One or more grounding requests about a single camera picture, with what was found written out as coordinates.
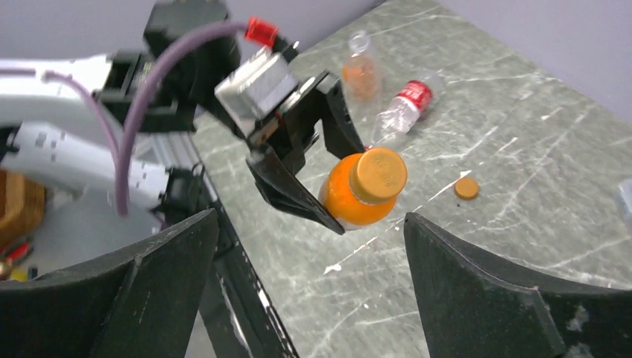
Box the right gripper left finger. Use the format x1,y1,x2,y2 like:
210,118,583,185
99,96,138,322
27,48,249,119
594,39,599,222
1,210,219,357

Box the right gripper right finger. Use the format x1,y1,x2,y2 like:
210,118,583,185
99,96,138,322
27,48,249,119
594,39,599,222
404,213,631,357

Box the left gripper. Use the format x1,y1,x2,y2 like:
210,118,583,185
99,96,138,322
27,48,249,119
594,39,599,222
246,71,365,235

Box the orange juice bottle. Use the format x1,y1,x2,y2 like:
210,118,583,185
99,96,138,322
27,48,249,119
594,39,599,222
317,154,399,230

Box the orange bottle cap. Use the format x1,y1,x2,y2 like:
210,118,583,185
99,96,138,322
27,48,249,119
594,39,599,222
350,148,408,204
453,176,480,201

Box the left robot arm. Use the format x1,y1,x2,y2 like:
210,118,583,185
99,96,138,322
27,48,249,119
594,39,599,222
1,1,364,234

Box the small clear orange bottle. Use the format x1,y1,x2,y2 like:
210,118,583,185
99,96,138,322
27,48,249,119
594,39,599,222
341,30,382,102

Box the clear red-label water bottle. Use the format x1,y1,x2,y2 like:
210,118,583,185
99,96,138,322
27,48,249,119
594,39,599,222
367,69,444,150

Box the wicker basket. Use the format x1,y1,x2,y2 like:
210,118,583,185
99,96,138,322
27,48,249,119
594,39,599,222
1,170,46,247

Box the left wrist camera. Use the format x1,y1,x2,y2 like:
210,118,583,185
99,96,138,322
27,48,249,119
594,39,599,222
215,48,298,138

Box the red handled pliers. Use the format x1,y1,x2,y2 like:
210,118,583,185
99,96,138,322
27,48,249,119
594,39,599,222
1,236,34,266

